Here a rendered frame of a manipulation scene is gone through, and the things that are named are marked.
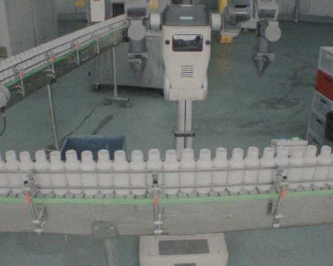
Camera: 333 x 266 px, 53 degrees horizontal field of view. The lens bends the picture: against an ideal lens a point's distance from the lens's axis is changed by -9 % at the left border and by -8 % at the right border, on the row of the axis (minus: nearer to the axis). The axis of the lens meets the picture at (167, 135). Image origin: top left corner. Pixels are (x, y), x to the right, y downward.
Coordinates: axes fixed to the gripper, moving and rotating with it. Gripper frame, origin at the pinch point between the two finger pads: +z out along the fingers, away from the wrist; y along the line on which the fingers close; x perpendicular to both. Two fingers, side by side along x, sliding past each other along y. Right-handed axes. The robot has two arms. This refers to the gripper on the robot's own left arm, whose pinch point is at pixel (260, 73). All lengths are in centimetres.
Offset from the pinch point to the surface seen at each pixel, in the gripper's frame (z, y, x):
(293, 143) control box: 28.7, -0.8, -17.6
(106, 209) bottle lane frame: 45, -20, 57
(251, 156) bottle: 26.0, -15.3, 4.9
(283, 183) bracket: 32.1, -25.1, -5.3
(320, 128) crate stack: 104, 176, -125
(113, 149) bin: 53, 42, 61
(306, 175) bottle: 34.7, -16.0, -18.6
